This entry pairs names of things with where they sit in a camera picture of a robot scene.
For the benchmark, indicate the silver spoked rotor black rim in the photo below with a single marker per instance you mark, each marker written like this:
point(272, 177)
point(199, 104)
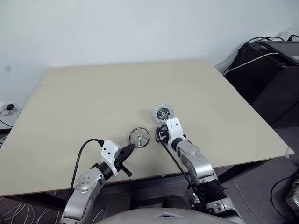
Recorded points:
point(139, 137)

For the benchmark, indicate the black equipment case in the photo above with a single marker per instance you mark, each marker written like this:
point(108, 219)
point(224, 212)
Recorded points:
point(268, 88)

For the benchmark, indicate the dark rug with white lines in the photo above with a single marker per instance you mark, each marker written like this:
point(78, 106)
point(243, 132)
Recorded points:
point(23, 212)

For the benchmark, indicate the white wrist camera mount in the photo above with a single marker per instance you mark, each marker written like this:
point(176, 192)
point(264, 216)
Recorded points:
point(174, 127)
point(108, 149)

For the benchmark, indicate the black plug-in charger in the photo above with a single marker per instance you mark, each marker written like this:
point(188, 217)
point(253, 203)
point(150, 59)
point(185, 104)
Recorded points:
point(10, 107)

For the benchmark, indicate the grey robot torso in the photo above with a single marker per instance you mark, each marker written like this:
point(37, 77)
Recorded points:
point(140, 217)

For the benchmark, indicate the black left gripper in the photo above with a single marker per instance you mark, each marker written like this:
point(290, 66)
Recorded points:
point(119, 161)

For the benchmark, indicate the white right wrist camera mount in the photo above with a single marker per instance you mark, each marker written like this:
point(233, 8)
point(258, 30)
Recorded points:
point(174, 127)

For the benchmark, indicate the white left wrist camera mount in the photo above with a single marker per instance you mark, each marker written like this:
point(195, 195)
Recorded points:
point(108, 149)

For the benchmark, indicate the clear table corner guard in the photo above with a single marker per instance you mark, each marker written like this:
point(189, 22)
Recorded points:
point(290, 152)

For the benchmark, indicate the white adapter block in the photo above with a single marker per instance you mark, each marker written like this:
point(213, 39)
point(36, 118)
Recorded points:
point(286, 35)

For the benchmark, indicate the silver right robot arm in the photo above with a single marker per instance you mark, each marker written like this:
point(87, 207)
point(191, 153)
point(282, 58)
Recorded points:
point(191, 151)

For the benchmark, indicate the white power strip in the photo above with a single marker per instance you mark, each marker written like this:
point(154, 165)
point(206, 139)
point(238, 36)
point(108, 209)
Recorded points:
point(4, 108)

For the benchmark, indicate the motor base with circuit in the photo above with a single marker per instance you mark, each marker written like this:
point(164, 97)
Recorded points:
point(161, 113)

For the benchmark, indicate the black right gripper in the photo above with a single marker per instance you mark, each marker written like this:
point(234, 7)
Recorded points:
point(164, 135)

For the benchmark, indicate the grey metal floor device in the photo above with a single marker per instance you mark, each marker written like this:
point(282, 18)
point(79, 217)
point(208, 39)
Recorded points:
point(293, 196)

